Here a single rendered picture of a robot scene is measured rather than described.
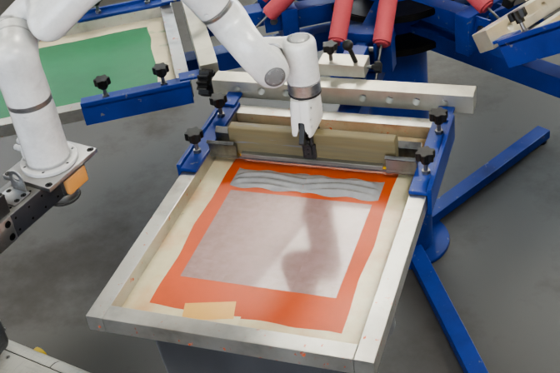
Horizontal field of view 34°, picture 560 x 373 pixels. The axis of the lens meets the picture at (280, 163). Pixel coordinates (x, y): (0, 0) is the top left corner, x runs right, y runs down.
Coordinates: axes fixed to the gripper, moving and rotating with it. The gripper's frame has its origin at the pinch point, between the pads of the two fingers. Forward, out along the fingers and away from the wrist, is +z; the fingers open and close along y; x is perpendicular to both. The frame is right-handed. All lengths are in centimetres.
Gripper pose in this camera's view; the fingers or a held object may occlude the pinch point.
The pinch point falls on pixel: (312, 146)
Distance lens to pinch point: 212.8
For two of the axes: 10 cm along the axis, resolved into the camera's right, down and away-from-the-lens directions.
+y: -3.1, 5.8, -7.5
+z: 1.2, 8.1, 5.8
